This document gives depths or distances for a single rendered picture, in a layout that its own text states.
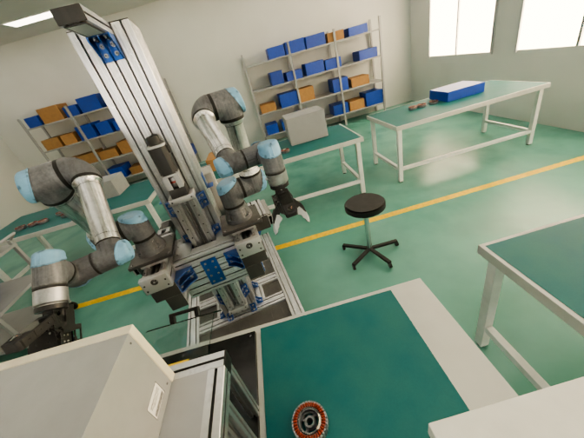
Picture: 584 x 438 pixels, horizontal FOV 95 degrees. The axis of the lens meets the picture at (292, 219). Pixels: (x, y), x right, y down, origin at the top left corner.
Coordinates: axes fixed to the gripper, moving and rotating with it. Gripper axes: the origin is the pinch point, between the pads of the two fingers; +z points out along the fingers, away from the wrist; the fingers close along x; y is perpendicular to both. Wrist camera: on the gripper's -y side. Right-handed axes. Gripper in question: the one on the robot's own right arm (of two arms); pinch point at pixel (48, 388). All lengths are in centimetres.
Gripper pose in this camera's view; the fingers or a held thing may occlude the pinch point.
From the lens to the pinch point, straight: 98.3
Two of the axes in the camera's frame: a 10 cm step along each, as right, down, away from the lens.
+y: 0.6, 2.4, 9.7
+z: 2.8, 9.3, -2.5
